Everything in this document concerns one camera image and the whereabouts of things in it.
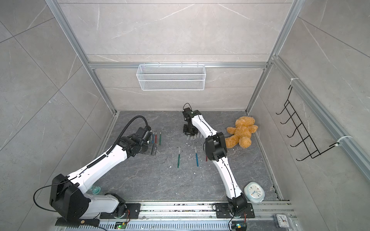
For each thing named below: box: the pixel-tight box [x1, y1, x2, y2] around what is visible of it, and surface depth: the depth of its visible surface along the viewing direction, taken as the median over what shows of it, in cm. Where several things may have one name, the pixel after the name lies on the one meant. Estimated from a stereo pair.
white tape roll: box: [243, 181, 266, 204], surface depth 79 cm
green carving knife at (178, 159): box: [177, 150, 181, 168], surface depth 94 cm
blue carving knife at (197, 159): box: [194, 146, 199, 167], surface depth 95 cm
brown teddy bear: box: [225, 115, 259, 149], surface depth 99 cm
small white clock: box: [274, 214, 291, 229], surface depth 70 cm
